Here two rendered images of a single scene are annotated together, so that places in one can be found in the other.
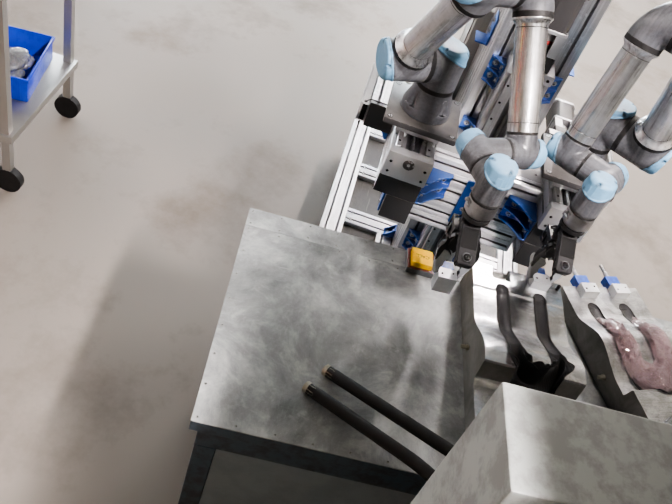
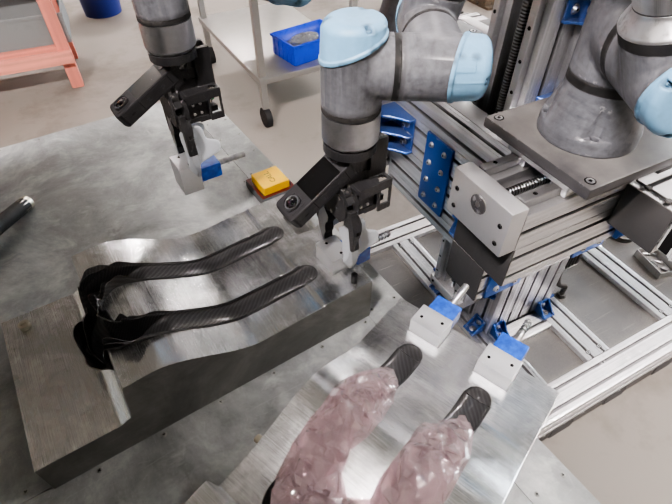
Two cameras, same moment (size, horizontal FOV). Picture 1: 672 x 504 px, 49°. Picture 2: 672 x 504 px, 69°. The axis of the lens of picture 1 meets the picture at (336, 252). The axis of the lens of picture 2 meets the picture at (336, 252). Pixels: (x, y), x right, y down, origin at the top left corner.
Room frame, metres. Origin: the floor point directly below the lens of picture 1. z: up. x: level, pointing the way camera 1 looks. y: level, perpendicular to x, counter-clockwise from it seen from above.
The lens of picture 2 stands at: (1.34, -1.04, 1.46)
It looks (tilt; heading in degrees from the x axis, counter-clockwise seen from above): 46 degrees down; 66
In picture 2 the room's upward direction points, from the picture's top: straight up
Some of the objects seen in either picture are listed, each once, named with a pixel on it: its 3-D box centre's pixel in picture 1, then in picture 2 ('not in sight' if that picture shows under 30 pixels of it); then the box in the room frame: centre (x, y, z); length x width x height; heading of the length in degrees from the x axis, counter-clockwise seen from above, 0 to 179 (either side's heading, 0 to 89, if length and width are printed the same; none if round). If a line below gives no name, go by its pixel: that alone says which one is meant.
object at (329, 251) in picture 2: (535, 272); (357, 248); (1.60, -0.54, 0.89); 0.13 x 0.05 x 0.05; 9
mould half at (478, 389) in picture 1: (520, 347); (190, 304); (1.33, -0.53, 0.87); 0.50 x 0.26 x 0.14; 9
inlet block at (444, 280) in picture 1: (443, 267); (211, 164); (1.43, -0.28, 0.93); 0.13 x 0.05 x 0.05; 9
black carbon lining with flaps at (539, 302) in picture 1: (532, 332); (195, 283); (1.34, -0.53, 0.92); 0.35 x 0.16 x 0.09; 9
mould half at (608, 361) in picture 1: (638, 357); (373, 478); (1.47, -0.87, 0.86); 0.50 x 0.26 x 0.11; 26
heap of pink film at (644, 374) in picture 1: (644, 347); (372, 458); (1.47, -0.86, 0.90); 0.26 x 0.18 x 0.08; 26
